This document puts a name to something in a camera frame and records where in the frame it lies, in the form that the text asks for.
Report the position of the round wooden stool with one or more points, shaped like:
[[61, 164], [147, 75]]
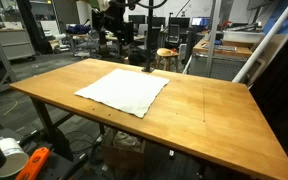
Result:
[[165, 52]]

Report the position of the black curtain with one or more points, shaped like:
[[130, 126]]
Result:
[[280, 100]]

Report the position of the black equipment rig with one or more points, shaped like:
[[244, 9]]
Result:
[[115, 23]]

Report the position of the black vertical pole stand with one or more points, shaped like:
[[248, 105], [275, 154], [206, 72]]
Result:
[[149, 40]]

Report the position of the dark computer monitor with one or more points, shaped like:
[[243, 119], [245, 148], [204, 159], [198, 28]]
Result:
[[158, 21], [136, 19], [179, 22]]

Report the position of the orange tool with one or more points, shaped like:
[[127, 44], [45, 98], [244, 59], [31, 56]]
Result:
[[34, 163]]

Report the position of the white plastic bin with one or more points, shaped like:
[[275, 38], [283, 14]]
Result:
[[242, 36]]

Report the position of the cardboard box under table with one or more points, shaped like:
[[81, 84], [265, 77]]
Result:
[[120, 156]]

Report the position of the mesh back office chair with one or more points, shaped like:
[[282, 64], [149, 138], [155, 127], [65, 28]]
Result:
[[173, 33]]

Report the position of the beige filing cabinet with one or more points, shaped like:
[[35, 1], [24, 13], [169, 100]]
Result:
[[15, 43]]

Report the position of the lit computer monitor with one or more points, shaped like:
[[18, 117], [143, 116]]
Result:
[[200, 21]]

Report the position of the grey metal post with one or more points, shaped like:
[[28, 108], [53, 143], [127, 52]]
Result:
[[214, 33]]

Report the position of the thick white pole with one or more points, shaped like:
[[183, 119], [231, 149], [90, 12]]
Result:
[[264, 41]]

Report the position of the small orange object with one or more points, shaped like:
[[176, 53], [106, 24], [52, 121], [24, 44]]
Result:
[[174, 51]]

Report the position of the blue board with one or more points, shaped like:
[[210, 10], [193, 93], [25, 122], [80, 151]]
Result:
[[280, 13]]

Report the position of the black bag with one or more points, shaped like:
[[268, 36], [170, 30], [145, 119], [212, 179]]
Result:
[[137, 58]]

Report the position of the black table leg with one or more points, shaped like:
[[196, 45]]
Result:
[[49, 126]]

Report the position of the wooden top metal workbench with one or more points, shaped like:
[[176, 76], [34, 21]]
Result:
[[217, 66]]

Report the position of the white cloth towel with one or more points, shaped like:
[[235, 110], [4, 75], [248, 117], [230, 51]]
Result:
[[124, 90]]

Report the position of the computer keyboard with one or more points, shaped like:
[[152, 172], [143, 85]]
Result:
[[219, 47]]

